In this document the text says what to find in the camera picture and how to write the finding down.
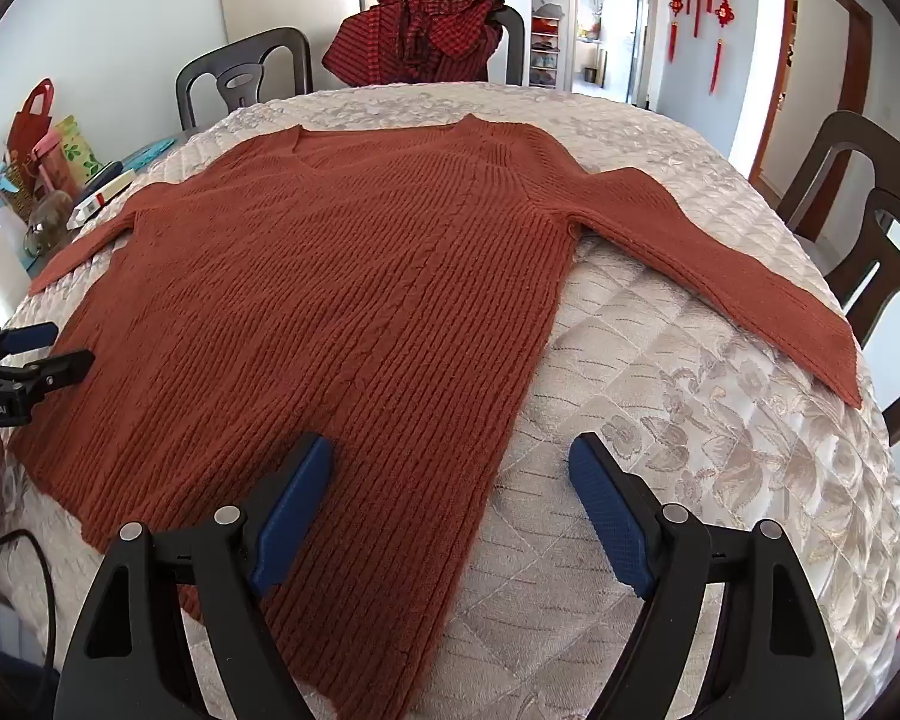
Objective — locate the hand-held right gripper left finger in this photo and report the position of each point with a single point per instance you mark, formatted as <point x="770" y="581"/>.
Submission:
<point x="292" y="517"/>

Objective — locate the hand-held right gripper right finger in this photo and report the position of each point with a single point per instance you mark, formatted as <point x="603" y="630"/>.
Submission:
<point x="607" y="510"/>

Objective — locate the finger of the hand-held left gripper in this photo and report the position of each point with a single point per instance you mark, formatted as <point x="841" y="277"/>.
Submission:
<point x="30" y="336"/>
<point x="64" y="366"/>

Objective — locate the rust knitted sweater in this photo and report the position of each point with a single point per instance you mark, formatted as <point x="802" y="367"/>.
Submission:
<point x="345" y="277"/>

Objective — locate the round glass jar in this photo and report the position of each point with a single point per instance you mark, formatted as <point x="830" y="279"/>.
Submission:
<point x="49" y="221"/>

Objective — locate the wicker basket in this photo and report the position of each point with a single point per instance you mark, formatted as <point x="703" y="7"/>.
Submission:
<point x="22" y="191"/>

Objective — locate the white box with red stripe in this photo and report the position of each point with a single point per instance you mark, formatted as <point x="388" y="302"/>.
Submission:
<point x="101" y="199"/>

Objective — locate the pink drinking bottle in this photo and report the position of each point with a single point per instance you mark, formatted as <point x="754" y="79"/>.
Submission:
<point x="54" y="169"/>

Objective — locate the green floral bag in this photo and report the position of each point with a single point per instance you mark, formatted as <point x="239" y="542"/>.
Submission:
<point x="79" y="150"/>

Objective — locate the red tote bag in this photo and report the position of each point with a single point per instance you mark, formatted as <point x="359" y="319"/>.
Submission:
<point x="31" y="124"/>

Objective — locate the light blue lace mat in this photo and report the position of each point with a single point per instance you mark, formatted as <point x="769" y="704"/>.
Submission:
<point x="150" y="156"/>

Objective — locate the person's dark blue clothing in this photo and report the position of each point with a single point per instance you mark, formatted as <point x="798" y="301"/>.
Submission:
<point x="4" y="682"/>

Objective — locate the dark empty dining chair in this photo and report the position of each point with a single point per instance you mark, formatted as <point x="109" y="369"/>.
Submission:
<point x="217" y="75"/>

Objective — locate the brown wooden dining chair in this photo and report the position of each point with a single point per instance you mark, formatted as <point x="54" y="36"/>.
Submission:
<point x="855" y="195"/>

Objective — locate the shoe rack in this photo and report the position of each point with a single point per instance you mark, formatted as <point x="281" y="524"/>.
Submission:
<point x="545" y="45"/>

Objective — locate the red plaid shirt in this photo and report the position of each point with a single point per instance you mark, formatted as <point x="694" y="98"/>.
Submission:
<point x="412" y="37"/>

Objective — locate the dark chair holding shirt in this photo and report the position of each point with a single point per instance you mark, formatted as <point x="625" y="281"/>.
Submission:
<point x="511" y="37"/>

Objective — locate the brown wooden door frame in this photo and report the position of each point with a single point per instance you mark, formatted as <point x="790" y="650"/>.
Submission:
<point x="776" y="52"/>

